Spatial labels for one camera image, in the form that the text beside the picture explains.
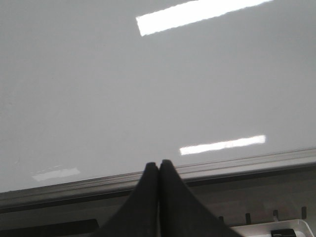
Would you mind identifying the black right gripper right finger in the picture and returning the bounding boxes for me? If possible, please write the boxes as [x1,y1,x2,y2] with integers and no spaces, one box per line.
[159,159,240,237]

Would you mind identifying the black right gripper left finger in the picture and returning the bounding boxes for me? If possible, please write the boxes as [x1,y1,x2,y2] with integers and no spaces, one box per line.
[95,162,158,237]

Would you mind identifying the white whiteboard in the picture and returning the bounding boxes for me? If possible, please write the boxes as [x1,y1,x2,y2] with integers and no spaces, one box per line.
[0,0,316,192]

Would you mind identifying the white plastic marker tray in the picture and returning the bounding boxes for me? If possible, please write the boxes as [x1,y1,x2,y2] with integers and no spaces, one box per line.
[232,219,314,237]

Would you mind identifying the grey whiteboard frame rail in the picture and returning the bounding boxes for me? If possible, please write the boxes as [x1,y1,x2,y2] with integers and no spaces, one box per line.
[0,148,316,213]

